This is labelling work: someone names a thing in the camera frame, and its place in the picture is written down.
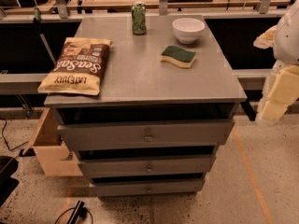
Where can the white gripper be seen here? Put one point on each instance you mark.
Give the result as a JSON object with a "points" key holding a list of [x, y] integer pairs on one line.
{"points": [[288, 38]]}

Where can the white ceramic bowl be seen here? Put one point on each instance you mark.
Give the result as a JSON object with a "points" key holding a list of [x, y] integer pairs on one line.
{"points": [[187, 30]]}

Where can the brown and yellow chip bag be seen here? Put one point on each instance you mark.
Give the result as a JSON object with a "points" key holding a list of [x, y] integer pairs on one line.
{"points": [[80, 67]]}

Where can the green and yellow sponge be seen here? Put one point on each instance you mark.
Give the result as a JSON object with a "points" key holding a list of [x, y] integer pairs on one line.
{"points": [[177, 56]]}

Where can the grey drawer cabinet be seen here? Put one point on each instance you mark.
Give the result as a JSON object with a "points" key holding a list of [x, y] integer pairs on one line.
{"points": [[154, 128]]}

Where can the green soda can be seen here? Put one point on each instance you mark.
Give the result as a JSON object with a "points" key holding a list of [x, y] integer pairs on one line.
{"points": [[138, 12]]}

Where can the light wooden box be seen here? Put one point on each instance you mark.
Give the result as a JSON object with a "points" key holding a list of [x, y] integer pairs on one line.
{"points": [[52, 153]]}

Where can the black device on floor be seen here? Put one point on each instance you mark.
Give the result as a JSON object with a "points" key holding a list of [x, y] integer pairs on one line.
{"points": [[79, 211]]}

